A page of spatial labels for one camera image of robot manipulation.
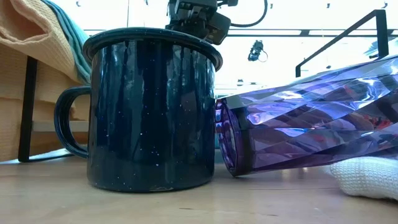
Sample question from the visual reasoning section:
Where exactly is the black hanging device with ring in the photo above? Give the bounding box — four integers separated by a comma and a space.
248, 39, 269, 62

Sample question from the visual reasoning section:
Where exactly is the peach waffle weave towel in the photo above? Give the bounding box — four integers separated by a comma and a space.
0, 0, 93, 162

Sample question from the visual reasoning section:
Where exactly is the purple faceted plastic tumbler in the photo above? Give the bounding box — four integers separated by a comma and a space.
215, 55, 398, 177

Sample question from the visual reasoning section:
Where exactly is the teal folded towel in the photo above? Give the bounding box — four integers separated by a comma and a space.
42, 0, 93, 85

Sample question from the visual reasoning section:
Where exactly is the black metal shelf, wooden board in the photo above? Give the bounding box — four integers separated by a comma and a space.
17, 9, 389, 163

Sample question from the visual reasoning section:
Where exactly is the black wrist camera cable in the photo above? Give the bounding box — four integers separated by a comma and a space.
229, 0, 269, 28

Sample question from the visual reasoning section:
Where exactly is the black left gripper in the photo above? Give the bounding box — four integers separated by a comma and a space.
166, 0, 239, 40

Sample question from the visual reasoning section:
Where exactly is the black horizontal overhead bar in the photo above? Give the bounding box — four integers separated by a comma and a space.
83, 28, 398, 37

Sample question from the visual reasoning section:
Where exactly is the dark blue speckled enamel mug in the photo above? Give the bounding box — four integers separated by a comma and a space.
54, 27, 223, 193

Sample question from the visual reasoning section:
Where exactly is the white waffle weave towel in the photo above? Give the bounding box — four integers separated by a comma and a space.
329, 156, 398, 202

